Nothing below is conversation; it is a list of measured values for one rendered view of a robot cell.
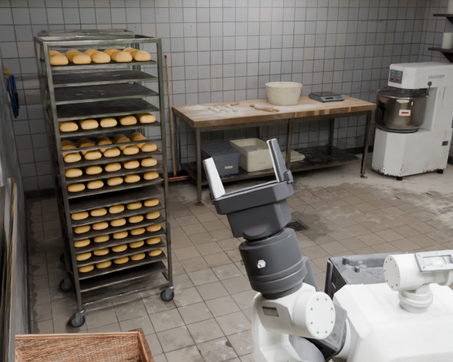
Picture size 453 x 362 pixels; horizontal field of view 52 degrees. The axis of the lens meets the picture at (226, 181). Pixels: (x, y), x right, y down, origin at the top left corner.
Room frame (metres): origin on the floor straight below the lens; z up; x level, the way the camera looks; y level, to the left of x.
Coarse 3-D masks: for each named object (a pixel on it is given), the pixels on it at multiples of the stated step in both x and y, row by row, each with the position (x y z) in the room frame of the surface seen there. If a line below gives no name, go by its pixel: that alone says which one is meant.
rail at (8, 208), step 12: (12, 180) 1.36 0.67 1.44; (12, 192) 1.27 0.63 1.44; (12, 204) 1.19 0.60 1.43; (12, 216) 1.11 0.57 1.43; (12, 228) 1.05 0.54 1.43; (12, 240) 0.99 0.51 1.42; (0, 264) 0.86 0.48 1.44; (0, 276) 0.81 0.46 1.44; (0, 288) 0.77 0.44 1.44; (0, 300) 0.73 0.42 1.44; (0, 312) 0.69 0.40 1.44; (0, 324) 0.66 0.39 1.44; (0, 336) 0.63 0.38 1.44; (0, 348) 0.60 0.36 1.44; (0, 360) 0.57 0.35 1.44
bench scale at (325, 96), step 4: (316, 92) 5.65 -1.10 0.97; (320, 92) 5.65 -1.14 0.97; (324, 92) 5.65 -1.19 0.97; (328, 92) 5.65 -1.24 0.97; (332, 92) 5.65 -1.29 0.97; (308, 96) 5.62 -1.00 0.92; (312, 96) 5.55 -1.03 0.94; (316, 96) 5.48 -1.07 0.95; (320, 96) 5.42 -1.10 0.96; (324, 96) 5.48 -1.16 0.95; (328, 96) 5.48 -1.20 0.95; (332, 96) 5.46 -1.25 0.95; (336, 96) 5.47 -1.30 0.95; (340, 96) 5.49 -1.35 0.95; (316, 100) 5.46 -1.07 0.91; (320, 100) 5.39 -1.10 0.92; (324, 100) 5.35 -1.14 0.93; (328, 100) 5.37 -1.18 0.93; (332, 100) 5.39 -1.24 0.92; (336, 100) 5.40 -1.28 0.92; (340, 100) 5.43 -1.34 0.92
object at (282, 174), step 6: (270, 144) 0.63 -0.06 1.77; (276, 144) 0.64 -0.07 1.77; (270, 150) 0.63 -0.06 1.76; (276, 150) 0.63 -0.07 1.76; (270, 156) 0.62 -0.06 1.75; (276, 156) 0.62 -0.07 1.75; (282, 156) 0.64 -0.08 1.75; (276, 162) 0.62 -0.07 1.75; (282, 162) 0.63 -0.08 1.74; (276, 168) 0.62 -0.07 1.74; (282, 168) 0.62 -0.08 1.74; (276, 174) 0.61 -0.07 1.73; (282, 174) 0.61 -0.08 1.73; (288, 174) 0.62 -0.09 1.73; (282, 180) 0.61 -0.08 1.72
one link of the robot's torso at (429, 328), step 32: (352, 256) 0.96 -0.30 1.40; (384, 256) 0.96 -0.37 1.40; (352, 288) 0.82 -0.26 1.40; (384, 288) 0.82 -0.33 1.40; (448, 288) 0.82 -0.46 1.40; (352, 320) 0.74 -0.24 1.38; (384, 320) 0.72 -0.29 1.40; (416, 320) 0.72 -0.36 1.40; (448, 320) 0.72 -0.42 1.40; (352, 352) 0.71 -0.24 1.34; (384, 352) 0.67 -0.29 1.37; (416, 352) 0.67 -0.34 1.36; (448, 352) 0.68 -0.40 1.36
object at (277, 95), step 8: (272, 88) 5.21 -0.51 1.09; (280, 88) 5.15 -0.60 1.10; (288, 88) 5.15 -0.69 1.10; (296, 88) 5.19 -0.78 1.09; (272, 96) 5.23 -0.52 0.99; (280, 96) 5.17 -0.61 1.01; (288, 96) 5.16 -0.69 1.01; (296, 96) 5.21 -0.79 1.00; (280, 104) 5.19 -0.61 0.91; (288, 104) 5.18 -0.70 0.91
